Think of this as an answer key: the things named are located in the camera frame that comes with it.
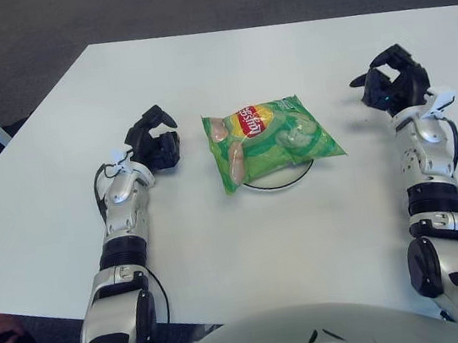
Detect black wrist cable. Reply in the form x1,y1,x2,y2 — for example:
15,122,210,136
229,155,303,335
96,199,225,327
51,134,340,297
437,112,458,177
89,149,142,220

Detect black left elbow cable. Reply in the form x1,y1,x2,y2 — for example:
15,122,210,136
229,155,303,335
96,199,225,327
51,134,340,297
143,267,174,327

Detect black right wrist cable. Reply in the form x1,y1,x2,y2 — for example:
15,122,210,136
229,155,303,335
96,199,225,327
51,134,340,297
437,112,458,177

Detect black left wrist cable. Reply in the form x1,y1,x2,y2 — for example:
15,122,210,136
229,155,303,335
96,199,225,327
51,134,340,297
89,149,142,220

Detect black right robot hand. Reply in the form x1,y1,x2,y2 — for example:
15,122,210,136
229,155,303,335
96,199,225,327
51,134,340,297
343,39,437,123

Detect white plate black rim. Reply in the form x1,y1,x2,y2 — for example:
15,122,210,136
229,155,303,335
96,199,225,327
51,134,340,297
240,158,319,197

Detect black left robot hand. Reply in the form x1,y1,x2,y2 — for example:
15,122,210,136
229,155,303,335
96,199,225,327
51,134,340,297
120,101,186,177

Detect green potato chips bag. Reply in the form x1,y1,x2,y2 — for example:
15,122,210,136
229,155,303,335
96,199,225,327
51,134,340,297
199,88,351,199

